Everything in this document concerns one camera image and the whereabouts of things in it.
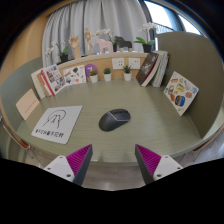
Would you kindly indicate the small potted plant right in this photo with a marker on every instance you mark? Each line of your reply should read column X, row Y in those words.
column 127, row 73

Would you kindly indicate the white wall socket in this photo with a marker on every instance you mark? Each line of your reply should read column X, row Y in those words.
column 134, row 63
column 117, row 63

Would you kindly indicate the red white magazine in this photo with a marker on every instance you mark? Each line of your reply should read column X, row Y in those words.
column 53, row 78

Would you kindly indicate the black horse figurine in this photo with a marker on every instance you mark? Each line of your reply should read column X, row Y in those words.
column 123, row 43

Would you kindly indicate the white mouse pad with logo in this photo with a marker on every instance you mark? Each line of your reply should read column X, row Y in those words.
column 57, row 123

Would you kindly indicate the white wall socket right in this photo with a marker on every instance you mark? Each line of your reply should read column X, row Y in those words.
column 134, row 63

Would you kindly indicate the illustrated card with drawings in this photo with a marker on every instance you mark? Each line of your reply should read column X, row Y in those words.
column 75, row 75

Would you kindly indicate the white orchid black pot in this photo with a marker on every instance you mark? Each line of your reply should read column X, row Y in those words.
column 62, row 52
column 146, row 43

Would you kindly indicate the white orchid black pot right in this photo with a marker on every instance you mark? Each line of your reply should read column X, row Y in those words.
column 146, row 43

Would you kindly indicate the colourful sticker sheet right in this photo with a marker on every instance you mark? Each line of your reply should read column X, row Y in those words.
column 181, row 92

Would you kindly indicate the white orchid black pot left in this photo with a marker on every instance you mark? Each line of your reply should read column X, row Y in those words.
column 62, row 52

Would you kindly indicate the white orchid middle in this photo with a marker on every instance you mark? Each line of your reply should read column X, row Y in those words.
column 107, row 32

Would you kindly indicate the white wall socket left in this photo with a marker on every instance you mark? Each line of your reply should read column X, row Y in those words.
column 117, row 63

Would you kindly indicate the wooden hand model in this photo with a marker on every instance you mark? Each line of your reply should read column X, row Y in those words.
column 74, row 43

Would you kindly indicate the small potted plant left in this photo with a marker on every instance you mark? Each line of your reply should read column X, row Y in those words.
column 94, row 76

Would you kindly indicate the dark leaning book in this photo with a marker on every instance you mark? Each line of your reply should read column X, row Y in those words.
column 147, row 70

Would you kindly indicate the pink horse figurine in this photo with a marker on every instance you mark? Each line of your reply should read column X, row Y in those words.
column 104, row 45

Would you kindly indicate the wooden mannequin figure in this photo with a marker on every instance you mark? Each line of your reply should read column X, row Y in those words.
column 88, row 35

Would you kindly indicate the white leaning books stack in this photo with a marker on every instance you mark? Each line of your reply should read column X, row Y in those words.
column 158, row 77

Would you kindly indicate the purple round sign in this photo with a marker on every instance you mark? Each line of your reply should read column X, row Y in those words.
column 90, row 67

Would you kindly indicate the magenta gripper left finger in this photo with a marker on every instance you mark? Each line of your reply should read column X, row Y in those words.
column 72, row 167

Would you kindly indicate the small potted plant middle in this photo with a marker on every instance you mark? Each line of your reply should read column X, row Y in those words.
column 107, row 74

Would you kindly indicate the small potted plant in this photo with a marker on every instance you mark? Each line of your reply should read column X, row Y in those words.
column 127, row 73
column 107, row 74
column 94, row 76

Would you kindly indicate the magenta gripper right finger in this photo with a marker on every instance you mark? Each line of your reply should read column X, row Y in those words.
column 153, row 166

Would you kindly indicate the beige card on left wall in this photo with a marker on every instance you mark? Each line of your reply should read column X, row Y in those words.
column 27, row 104

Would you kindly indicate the grey curtain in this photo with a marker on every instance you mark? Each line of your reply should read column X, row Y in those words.
column 122, row 17

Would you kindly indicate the white leaning book left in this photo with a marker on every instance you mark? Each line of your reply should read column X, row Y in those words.
column 37, row 84

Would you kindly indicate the black computer mouse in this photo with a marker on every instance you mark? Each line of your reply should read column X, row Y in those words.
column 114, row 119

